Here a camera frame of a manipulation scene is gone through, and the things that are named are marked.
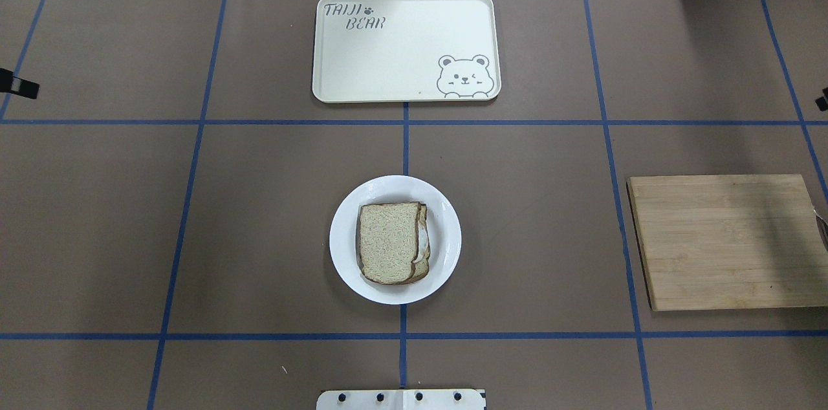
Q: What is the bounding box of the bread slice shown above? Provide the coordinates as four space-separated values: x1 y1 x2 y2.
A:
356 202 422 285
406 203 431 283

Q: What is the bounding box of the white round plate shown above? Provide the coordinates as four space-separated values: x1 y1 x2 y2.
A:
329 175 463 306

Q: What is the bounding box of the wooden cutting board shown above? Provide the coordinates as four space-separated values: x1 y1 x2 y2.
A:
627 174 827 312

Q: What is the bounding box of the cream bear tray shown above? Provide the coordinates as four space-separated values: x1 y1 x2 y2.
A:
312 0 502 104

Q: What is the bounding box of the fried egg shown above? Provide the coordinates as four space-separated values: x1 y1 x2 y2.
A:
414 215 431 263

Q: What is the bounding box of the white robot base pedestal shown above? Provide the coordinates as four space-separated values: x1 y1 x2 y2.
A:
316 389 487 409

